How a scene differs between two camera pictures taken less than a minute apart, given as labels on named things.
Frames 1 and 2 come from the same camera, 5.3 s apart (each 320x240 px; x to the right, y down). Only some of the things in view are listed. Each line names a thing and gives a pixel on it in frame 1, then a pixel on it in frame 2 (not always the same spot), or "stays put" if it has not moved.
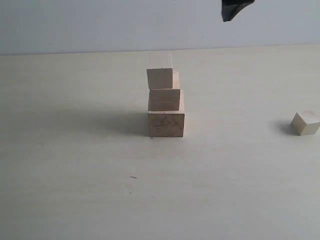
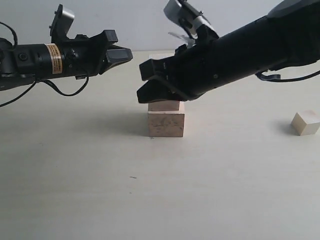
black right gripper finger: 230,8 -> 197,69
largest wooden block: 167,123 stays put
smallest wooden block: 306,122 stays put
